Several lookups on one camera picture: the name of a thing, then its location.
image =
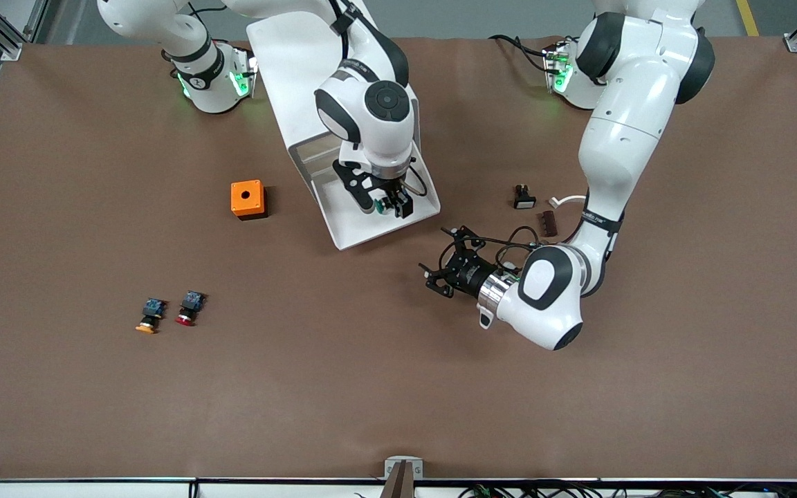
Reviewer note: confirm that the black right camera bracket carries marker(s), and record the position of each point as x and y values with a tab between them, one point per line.
350	181

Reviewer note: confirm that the yellow push button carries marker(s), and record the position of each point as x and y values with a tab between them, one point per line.
153	310

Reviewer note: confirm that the white curved bracket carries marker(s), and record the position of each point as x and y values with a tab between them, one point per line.
568	200

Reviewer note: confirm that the black white rectangular button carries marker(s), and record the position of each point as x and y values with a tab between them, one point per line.
524	200

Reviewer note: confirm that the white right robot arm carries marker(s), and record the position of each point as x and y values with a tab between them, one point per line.
378	142

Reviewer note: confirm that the brown terminal block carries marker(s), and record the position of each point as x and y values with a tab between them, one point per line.
548	224

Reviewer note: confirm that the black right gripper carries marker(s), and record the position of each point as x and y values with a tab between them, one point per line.
394	194

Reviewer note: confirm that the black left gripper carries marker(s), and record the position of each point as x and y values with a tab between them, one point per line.
469	273

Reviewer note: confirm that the white table edge rail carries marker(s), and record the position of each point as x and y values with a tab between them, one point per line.
94	490

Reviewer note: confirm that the red push button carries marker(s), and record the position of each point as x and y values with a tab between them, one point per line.
191	304

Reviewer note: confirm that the white cabinet drawer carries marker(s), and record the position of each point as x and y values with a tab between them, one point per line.
315	149
319	163
357	232

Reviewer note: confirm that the orange button enclosure box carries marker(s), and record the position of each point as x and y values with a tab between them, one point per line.
238	200

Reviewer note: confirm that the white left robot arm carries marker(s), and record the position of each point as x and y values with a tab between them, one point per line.
620	152

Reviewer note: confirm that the white drawer cabinet housing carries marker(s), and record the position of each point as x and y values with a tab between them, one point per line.
288	76

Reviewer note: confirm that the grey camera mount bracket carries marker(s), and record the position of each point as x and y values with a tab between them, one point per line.
403	477

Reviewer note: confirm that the brown table cover sheet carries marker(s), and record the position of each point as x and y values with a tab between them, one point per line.
398	380

